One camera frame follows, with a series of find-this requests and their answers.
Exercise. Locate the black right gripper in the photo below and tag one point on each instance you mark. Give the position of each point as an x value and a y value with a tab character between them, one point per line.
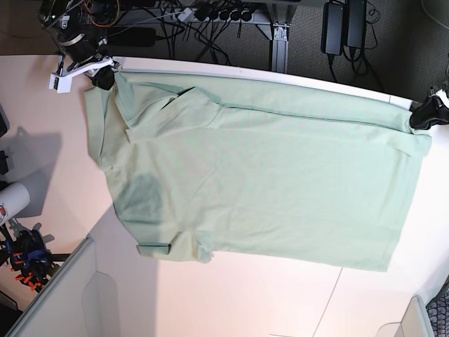
102	78

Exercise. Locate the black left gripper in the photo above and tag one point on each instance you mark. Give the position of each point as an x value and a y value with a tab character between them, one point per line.
433	112

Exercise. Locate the light green T-shirt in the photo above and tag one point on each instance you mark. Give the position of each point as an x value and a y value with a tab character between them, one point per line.
196	165

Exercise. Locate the black power strip with plugs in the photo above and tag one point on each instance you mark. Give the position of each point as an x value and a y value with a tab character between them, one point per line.
232	15

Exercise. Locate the black power adapter right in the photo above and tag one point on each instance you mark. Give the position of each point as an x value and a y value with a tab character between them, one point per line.
356	23

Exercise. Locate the black power adapter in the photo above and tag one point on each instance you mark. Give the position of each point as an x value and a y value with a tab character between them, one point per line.
356	23
332	29

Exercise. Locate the black power adapter left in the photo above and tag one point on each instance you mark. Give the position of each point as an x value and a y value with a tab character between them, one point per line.
332	29

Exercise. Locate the white paper roll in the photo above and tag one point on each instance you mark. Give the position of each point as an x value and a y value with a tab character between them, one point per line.
14	199

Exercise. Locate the aluminium table leg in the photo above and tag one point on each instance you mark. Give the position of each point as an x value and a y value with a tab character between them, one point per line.
277	31

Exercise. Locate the black clamps with orange tips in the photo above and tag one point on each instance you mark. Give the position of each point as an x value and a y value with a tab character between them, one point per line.
27	255

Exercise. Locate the white partition panel left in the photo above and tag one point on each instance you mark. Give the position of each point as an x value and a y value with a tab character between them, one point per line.
100	291

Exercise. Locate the white partition panel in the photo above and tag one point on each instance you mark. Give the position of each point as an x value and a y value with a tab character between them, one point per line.
100	291
415	322

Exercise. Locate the white partition panel right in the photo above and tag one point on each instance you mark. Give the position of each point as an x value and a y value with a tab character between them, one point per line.
415	322

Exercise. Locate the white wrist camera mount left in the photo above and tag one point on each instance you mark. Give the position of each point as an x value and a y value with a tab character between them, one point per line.
441	92

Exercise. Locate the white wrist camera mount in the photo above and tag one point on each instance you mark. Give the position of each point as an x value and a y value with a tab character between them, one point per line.
441	92
61	80

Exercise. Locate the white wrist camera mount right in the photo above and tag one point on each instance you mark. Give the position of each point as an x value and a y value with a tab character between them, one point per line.
61	80

